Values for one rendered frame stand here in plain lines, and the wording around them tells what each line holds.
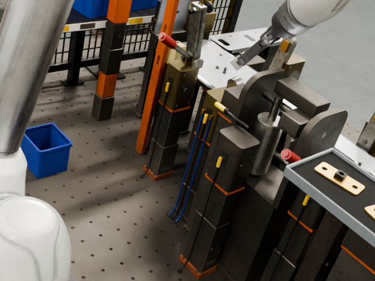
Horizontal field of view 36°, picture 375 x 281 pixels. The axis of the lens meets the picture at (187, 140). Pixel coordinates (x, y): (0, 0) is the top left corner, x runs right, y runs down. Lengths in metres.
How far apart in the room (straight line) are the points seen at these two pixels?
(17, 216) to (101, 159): 0.73
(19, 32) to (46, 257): 0.37
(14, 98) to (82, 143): 0.71
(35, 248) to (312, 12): 0.75
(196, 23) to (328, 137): 0.45
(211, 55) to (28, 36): 0.81
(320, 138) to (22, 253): 0.60
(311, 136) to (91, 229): 0.60
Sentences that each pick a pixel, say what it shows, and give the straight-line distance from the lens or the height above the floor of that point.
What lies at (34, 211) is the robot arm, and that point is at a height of 1.03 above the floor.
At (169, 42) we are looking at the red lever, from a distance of 1.38.
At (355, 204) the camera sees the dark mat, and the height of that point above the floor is 1.16.
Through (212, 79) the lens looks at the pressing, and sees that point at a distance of 1.55.
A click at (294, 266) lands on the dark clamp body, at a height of 0.85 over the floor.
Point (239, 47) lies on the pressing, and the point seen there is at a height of 1.00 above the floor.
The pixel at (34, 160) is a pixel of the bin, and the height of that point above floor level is 0.75.
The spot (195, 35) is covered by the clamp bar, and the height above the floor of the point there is 1.14.
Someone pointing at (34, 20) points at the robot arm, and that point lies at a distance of 0.97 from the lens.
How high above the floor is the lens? 1.68
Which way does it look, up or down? 33 degrees down
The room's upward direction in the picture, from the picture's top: 15 degrees clockwise
